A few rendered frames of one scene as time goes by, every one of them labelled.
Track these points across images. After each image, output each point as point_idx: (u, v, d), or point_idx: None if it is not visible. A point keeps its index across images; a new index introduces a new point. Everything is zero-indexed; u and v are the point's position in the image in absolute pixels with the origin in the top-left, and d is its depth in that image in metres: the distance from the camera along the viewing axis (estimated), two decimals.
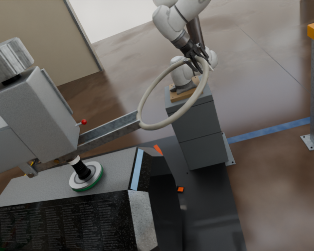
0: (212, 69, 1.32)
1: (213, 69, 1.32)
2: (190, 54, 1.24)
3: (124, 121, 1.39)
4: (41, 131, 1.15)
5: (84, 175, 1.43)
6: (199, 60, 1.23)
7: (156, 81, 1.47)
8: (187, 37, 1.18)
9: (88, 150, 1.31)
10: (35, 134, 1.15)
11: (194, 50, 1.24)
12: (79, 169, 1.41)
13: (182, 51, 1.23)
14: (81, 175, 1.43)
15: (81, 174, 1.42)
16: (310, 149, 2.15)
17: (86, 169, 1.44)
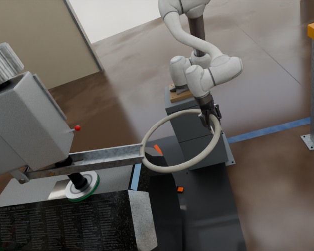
0: (221, 129, 1.45)
1: (221, 129, 1.45)
2: (206, 111, 1.36)
3: (127, 151, 1.43)
4: (31, 139, 1.12)
5: (80, 184, 1.42)
6: (212, 118, 1.34)
7: (165, 120, 1.55)
8: (210, 97, 1.29)
9: (86, 171, 1.33)
10: (25, 142, 1.12)
11: (211, 109, 1.35)
12: (75, 179, 1.40)
13: (201, 107, 1.34)
14: (77, 185, 1.42)
15: (77, 184, 1.41)
16: (310, 149, 2.15)
17: (82, 179, 1.43)
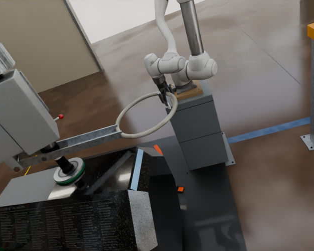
0: None
1: None
2: (163, 89, 1.76)
3: (105, 132, 1.70)
4: (27, 123, 1.30)
5: (69, 168, 1.60)
6: (168, 93, 1.75)
7: (130, 106, 1.88)
8: (164, 77, 1.71)
9: (75, 151, 1.54)
10: (22, 126, 1.29)
11: (166, 87, 1.77)
12: (63, 164, 1.57)
13: (158, 86, 1.74)
14: (66, 169, 1.59)
15: (66, 168, 1.58)
16: (310, 149, 2.15)
17: (69, 163, 1.61)
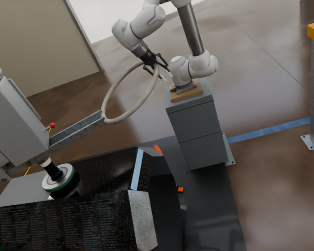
0: (171, 76, 1.45)
1: (171, 76, 1.45)
2: (148, 62, 1.37)
3: (90, 121, 1.53)
4: (13, 134, 1.24)
5: (57, 175, 1.52)
6: None
7: (115, 84, 1.66)
8: (143, 50, 1.30)
9: (60, 149, 1.42)
10: (7, 137, 1.24)
11: (152, 59, 1.36)
12: (51, 171, 1.50)
13: (140, 59, 1.36)
14: (54, 176, 1.52)
15: (54, 175, 1.51)
16: (310, 149, 2.15)
17: (58, 170, 1.54)
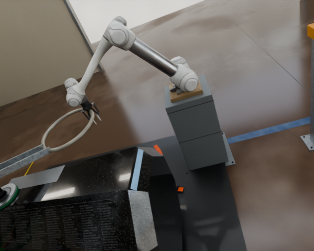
0: (100, 119, 2.08)
1: (100, 119, 2.09)
2: (86, 108, 1.98)
3: (33, 153, 1.82)
4: None
5: (2, 193, 1.63)
6: None
7: (51, 127, 2.07)
8: (85, 98, 1.92)
9: (6, 174, 1.61)
10: None
11: (89, 106, 1.98)
12: None
13: (81, 105, 1.95)
14: None
15: None
16: (310, 149, 2.15)
17: (1, 189, 1.65)
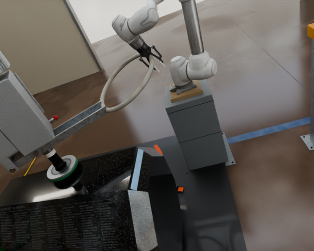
0: (164, 66, 1.61)
1: (165, 66, 1.62)
2: (144, 54, 1.53)
3: (91, 112, 1.63)
4: (23, 124, 1.31)
5: (62, 165, 1.60)
6: None
7: (111, 78, 1.78)
8: (140, 42, 1.45)
9: (65, 139, 1.50)
10: (17, 127, 1.31)
11: (147, 51, 1.52)
12: (56, 161, 1.57)
13: (137, 51, 1.51)
14: (59, 166, 1.59)
15: (58, 165, 1.58)
16: (310, 149, 2.15)
17: (62, 160, 1.61)
